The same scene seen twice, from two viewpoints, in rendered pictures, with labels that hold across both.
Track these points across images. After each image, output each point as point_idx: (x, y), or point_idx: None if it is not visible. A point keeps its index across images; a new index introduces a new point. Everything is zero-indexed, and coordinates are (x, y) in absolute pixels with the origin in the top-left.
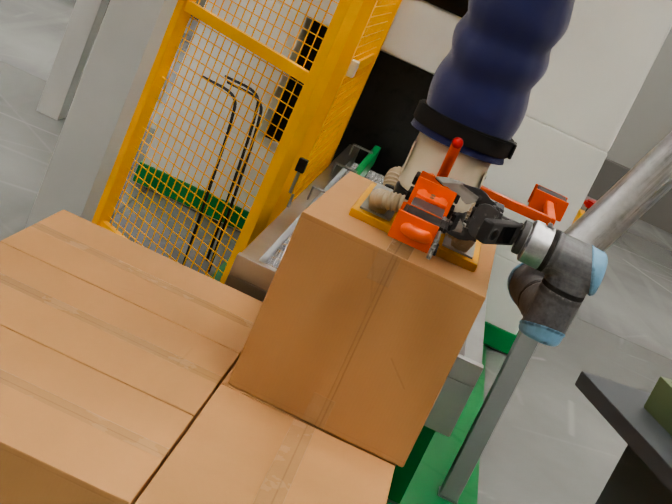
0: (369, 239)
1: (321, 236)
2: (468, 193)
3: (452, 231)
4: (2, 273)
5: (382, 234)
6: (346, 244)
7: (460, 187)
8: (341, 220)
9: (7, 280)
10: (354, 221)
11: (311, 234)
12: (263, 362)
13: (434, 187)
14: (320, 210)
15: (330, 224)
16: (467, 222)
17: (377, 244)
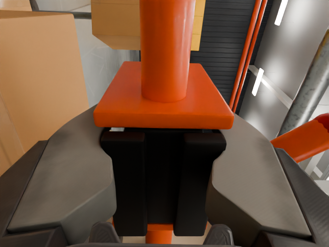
0: (19, 46)
1: (31, 12)
2: (267, 173)
3: (26, 177)
4: (18, 7)
5: (38, 138)
6: (9, 14)
7: (256, 141)
8: (63, 75)
9: (12, 0)
10: (63, 111)
11: (36, 12)
12: None
13: (199, 78)
14: (77, 66)
15: (54, 15)
16: (100, 235)
17: (0, 37)
